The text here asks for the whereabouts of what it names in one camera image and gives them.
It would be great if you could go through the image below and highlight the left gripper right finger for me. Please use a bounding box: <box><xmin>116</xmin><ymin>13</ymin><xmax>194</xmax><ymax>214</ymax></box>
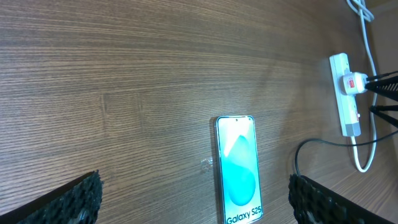
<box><xmin>289</xmin><ymin>174</ymin><xmax>392</xmax><ymax>224</ymax></box>

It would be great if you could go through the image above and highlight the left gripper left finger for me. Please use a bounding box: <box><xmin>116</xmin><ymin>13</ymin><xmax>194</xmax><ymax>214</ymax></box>
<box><xmin>1</xmin><ymin>170</ymin><xmax>103</xmax><ymax>223</ymax></box>

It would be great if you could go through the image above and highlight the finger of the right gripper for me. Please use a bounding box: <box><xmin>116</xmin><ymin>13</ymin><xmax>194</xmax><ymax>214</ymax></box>
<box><xmin>369</xmin><ymin>105</ymin><xmax>398</xmax><ymax>128</ymax></box>
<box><xmin>365</xmin><ymin>76</ymin><xmax>398</xmax><ymax>101</ymax></box>

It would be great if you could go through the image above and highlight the black USB charging cable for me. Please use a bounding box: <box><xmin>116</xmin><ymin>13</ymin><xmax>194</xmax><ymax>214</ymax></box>
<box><xmin>294</xmin><ymin>70</ymin><xmax>398</xmax><ymax>177</ymax></box>

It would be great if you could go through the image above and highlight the Galaxy S25 smartphone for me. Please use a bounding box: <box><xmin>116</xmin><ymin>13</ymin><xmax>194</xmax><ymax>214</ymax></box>
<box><xmin>215</xmin><ymin>116</ymin><xmax>264</xmax><ymax>224</ymax></box>

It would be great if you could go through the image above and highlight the white USB charger plug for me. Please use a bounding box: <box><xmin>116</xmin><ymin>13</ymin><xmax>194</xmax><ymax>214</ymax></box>
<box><xmin>343</xmin><ymin>72</ymin><xmax>368</xmax><ymax>95</ymax></box>

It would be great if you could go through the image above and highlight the white power strip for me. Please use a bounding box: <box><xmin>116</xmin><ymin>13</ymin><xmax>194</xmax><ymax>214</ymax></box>
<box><xmin>329</xmin><ymin>53</ymin><xmax>361</xmax><ymax>137</ymax></box>

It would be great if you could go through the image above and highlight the white power strip cord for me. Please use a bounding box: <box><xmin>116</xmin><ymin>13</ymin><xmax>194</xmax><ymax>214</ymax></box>
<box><xmin>346</xmin><ymin>0</ymin><xmax>379</xmax><ymax>174</ymax></box>

